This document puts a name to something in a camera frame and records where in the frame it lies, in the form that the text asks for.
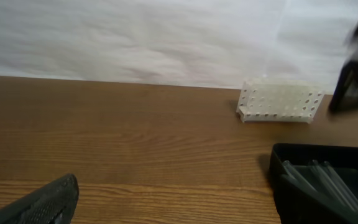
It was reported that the white test tube rack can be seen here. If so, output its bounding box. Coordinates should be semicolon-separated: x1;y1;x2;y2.
235;77;326;124

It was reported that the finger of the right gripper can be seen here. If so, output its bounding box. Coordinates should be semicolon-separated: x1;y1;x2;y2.
328;57;358;114

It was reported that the black tray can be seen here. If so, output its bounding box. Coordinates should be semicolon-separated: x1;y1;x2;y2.
268;142;358;224

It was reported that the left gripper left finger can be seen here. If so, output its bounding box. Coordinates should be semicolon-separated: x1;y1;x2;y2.
0;173;80;224

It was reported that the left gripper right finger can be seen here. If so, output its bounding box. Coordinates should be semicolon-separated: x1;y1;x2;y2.
277;174;358;224

